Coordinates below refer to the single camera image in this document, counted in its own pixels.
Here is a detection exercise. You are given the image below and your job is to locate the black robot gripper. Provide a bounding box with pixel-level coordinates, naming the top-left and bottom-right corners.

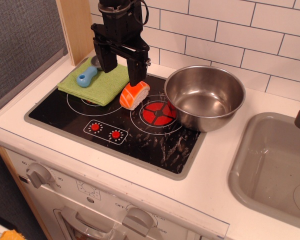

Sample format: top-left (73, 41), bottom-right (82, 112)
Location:
top-left (91, 3), bottom-right (151, 87)

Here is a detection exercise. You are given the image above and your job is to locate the orange salmon sushi toy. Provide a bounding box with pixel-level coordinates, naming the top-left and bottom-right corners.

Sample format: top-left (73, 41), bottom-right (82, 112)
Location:
top-left (119, 81), bottom-right (151, 111)

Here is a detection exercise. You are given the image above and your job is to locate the stainless steel bowl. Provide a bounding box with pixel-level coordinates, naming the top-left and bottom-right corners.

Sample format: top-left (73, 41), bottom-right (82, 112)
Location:
top-left (164, 65), bottom-right (246, 132)

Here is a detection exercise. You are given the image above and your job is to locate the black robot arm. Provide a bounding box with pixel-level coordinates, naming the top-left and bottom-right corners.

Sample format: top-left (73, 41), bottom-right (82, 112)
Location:
top-left (91, 0), bottom-right (151, 87)

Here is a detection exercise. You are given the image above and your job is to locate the green cloth napkin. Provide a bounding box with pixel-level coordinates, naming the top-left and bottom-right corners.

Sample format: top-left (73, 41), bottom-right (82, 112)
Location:
top-left (57, 57), bottom-right (129, 107)

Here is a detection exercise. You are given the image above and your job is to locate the left red stove knob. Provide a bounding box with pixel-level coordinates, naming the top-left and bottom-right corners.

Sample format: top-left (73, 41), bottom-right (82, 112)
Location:
top-left (90, 123), bottom-right (100, 132)

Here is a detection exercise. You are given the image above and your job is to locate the red stove knob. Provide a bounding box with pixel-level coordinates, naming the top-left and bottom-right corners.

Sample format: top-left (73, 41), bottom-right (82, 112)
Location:
top-left (111, 131), bottom-right (121, 139)
top-left (90, 123), bottom-right (100, 132)

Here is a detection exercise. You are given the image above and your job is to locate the right red stove knob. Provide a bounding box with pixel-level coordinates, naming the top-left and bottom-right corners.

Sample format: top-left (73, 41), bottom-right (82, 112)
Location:
top-left (111, 131), bottom-right (121, 139)

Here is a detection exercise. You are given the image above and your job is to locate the black toy stovetop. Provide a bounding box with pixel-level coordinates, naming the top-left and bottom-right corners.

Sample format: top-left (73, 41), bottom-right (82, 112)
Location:
top-left (24, 75), bottom-right (206, 180)

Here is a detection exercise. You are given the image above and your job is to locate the left grey oven dial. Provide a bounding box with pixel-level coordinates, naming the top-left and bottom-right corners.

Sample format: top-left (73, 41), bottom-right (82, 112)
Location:
top-left (26, 163), bottom-right (52, 189)

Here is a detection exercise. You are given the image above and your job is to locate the grey oven dial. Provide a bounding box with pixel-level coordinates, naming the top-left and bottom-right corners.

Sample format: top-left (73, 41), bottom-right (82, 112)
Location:
top-left (26, 163), bottom-right (52, 189)
top-left (122, 207), bottom-right (154, 237)

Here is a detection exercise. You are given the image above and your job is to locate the right grey oven dial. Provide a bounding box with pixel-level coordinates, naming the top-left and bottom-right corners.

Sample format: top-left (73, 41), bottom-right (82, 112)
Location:
top-left (122, 207), bottom-right (154, 237)

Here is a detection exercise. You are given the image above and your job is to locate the grey toy sink basin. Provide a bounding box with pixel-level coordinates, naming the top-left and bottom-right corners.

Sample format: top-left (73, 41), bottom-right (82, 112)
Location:
top-left (228, 112), bottom-right (300, 228)

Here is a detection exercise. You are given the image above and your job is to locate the yellow object at corner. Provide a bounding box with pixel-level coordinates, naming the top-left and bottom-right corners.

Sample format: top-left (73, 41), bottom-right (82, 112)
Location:
top-left (0, 229), bottom-right (26, 240)

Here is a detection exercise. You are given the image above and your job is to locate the blue handled grey scoop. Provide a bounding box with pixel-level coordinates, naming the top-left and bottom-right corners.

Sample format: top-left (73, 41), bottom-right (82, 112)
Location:
top-left (76, 55), bottom-right (102, 88)

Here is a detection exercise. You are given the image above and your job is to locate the grey oven door handle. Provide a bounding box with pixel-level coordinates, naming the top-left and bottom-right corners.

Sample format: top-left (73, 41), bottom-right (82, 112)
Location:
top-left (60, 207), bottom-right (127, 240)

